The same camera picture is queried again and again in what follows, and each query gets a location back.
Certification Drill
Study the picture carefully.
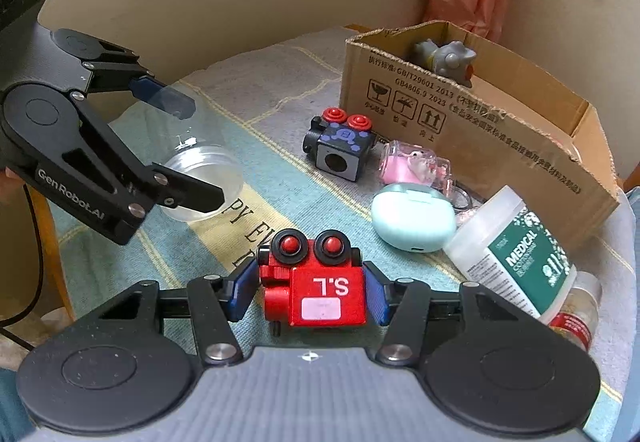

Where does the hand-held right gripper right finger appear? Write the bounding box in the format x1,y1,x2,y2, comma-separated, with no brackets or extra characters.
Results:
362,261,546,368

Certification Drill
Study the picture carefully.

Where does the checked blanket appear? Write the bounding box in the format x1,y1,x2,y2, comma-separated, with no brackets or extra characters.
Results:
47,24,638,423

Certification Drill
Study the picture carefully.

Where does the clear plastic jar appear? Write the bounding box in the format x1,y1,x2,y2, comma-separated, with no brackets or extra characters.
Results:
107,81,247,224

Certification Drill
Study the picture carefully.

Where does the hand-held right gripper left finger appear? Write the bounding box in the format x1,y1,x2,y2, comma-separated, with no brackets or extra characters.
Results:
92,264,262,368

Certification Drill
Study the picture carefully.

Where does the red robot toy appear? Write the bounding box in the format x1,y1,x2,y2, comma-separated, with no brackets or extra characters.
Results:
256,230,368,338

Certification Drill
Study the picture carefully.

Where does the black cable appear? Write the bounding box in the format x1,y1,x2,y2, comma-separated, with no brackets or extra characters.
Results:
0,182,48,353

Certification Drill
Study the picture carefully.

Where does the mint earbuds case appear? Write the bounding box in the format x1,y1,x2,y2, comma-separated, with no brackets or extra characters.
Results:
371,183,457,254

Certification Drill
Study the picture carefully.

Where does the white jar with green label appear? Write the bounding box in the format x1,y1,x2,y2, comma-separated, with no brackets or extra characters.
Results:
442,185,578,320

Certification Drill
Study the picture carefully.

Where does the clear bottle with red label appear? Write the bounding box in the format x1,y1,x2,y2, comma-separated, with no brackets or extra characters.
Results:
547,270,601,353

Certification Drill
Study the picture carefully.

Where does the cardboard box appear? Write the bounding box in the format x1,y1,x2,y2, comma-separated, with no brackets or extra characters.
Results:
339,19,621,243

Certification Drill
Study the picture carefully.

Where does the pink keychain bottle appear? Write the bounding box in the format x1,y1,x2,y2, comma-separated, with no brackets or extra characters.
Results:
378,140,483,225

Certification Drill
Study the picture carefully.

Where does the grey elephant toy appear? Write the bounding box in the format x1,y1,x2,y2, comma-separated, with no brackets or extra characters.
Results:
411,38,476,88

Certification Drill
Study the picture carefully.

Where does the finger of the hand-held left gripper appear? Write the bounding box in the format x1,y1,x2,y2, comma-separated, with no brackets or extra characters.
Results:
82,38,197,119
70,97,227,223

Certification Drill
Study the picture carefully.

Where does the wooden stand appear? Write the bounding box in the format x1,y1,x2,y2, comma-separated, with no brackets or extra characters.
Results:
25,187,76,323

